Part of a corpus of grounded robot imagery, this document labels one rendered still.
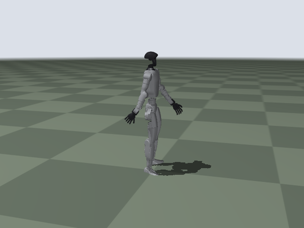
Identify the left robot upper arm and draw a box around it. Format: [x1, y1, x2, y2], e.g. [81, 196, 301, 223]
[157, 69, 165, 91]

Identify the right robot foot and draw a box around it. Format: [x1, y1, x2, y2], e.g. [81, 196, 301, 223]
[144, 167, 159, 175]

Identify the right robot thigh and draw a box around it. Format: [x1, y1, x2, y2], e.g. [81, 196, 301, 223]
[144, 109, 158, 145]

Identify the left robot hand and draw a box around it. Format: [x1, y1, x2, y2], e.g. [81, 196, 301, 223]
[170, 99, 182, 115]

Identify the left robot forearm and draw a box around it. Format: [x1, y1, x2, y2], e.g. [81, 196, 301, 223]
[161, 89, 173, 104]

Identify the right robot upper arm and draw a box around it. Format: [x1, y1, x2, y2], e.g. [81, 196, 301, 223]
[141, 72, 152, 98]

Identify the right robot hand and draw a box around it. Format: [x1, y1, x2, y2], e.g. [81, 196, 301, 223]
[125, 109, 139, 124]

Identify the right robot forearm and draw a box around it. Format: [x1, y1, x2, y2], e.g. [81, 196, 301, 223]
[133, 92, 147, 114]

